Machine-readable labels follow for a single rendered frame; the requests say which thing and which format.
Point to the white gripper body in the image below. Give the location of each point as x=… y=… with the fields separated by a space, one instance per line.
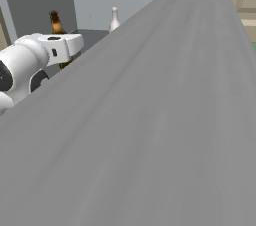
x=75 y=44

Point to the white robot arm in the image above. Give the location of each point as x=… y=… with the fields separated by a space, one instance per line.
x=23 y=60

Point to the grey fridge shelf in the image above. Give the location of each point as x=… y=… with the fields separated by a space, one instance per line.
x=91 y=36

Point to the brown beer bottle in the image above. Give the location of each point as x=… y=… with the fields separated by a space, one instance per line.
x=57 y=23

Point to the white liquor bottle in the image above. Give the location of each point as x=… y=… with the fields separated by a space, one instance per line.
x=114 y=20

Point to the grey fridge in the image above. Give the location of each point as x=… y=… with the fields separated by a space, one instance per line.
x=36 y=3

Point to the grey fridge door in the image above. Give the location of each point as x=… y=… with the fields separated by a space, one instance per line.
x=156 y=123

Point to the beige cupboard panel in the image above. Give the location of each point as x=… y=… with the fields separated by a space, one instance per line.
x=3 y=33

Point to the beige cupboards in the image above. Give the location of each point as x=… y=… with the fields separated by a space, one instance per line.
x=245 y=0

